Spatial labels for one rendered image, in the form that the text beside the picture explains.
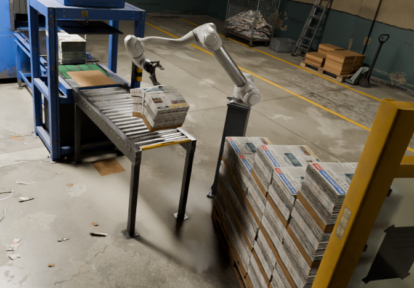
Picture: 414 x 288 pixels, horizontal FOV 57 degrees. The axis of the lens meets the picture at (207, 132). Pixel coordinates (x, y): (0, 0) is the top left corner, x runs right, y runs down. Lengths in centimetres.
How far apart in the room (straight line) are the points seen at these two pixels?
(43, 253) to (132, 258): 65
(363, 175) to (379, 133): 16
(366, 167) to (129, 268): 210
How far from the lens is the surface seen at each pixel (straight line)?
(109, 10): 387
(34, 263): 313
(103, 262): 307
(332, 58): 906
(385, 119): 130
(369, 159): 135
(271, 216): 243
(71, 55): 463
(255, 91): 311
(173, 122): 290
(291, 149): 263
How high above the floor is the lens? 219
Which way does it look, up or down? 26 degrees down
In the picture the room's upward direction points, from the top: 9 degrees clockwise
